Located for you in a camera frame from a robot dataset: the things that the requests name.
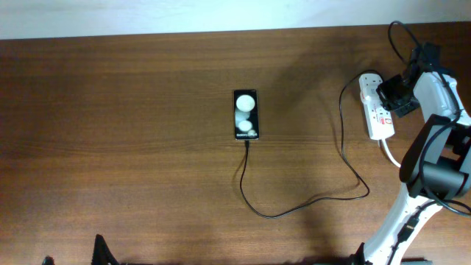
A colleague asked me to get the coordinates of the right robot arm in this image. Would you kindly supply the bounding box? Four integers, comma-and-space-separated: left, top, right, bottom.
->
350, 43, 470, 264

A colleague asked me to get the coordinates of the black charging cable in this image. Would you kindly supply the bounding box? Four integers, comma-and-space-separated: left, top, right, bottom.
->
239, 69, 386, 219

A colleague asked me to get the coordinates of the white charger plug adapter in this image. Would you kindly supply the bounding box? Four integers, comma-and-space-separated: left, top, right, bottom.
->
359, 73, 383, 105

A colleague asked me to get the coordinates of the black Galaxy smartphone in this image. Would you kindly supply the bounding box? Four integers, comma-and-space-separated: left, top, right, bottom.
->
233, 90, 260, 141

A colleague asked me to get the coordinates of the white power strip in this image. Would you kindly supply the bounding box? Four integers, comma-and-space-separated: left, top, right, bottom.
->
358, 72, 395, 141

